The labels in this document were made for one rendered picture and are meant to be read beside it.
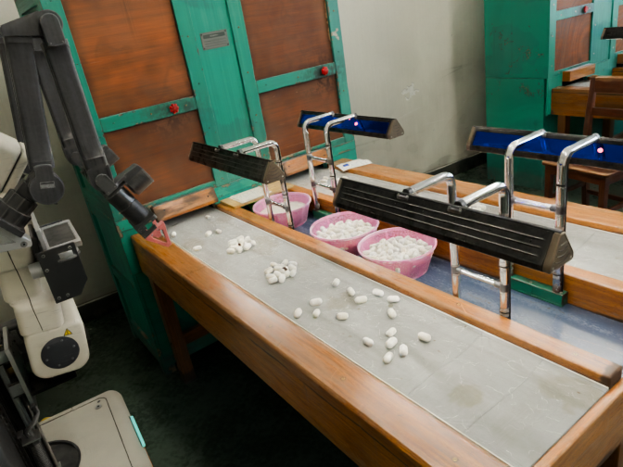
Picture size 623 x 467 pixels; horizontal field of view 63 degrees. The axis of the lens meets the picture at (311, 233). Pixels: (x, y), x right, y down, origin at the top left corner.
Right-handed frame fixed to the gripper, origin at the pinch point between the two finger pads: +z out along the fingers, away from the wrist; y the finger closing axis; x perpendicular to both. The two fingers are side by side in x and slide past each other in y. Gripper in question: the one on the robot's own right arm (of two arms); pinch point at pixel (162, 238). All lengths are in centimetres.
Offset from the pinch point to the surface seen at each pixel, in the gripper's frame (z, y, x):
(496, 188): 16, -70, -57
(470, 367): 42, -75, -26
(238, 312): 25.8, -16.7, 0.3
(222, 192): 39, 83, -36
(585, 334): 64, -81, -56
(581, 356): 48, -91, -43
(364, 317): 40, -42, -22
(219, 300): 25.1, -5.6, 1.7
